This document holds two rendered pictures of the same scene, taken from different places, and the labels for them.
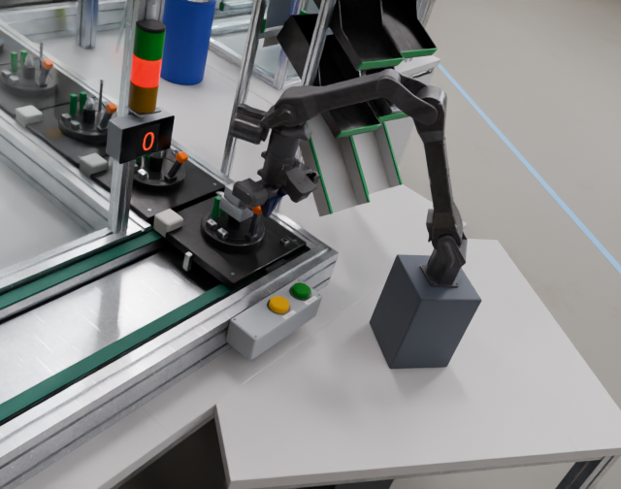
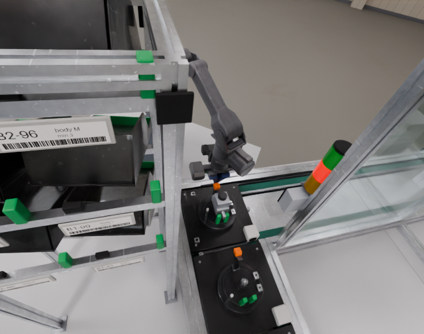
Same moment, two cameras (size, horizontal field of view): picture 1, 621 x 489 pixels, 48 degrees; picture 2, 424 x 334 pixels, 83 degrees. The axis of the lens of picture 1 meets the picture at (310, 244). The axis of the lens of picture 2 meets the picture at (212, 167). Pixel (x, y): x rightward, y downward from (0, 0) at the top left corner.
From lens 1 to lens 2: 166 cm
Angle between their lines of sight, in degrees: 89
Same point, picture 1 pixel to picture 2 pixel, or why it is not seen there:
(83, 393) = (309, 167)
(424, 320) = not seen: hidden behind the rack
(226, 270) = (235, 190)
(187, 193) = (224, 257)
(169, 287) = (257, 209)
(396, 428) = (197, 135)
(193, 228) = (237, 224)
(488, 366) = not seen: hidden behind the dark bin
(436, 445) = (189, 126)
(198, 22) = not seen: outside the picture
